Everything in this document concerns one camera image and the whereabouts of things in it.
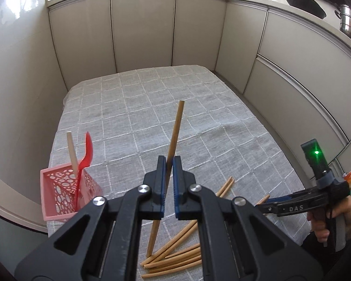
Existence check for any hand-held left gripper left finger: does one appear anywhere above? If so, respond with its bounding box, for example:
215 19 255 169
15 155 167 281

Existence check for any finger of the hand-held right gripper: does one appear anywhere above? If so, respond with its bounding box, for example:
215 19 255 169
254 203 279 216
266 195 296 205

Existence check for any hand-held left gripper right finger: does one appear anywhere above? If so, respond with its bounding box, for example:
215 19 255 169
173 156 323 281

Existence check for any tan wooden chopstick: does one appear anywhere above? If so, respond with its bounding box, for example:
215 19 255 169
66 132 79 177
146 100 185 257

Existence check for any group of wooden chopsticks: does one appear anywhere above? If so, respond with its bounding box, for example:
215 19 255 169
140 176 271 278

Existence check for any pink perforated plastic basket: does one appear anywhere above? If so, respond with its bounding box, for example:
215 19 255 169
40 165 103 221

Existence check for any person's right forearm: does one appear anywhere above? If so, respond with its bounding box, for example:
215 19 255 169
303 228 351 281

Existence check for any person's right hand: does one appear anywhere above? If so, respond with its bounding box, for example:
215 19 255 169
307 196 351 243

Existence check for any red plastic spoon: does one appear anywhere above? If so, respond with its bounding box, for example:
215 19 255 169
75 132 93 211

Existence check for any grey checked tablecloth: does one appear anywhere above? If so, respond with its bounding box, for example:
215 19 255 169
48 64 313 281

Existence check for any beige side kitchen cabinet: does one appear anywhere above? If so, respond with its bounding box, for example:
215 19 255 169
213 0 351 182

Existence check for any metal pot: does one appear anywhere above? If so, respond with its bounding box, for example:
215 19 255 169
335 3 351 33

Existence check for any beige cabinet door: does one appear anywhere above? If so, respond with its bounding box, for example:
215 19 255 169
48 0 118 92
172 0 228 71
110 0 176 74

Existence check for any black wok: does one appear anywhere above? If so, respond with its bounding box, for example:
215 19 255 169
282 0 327 20

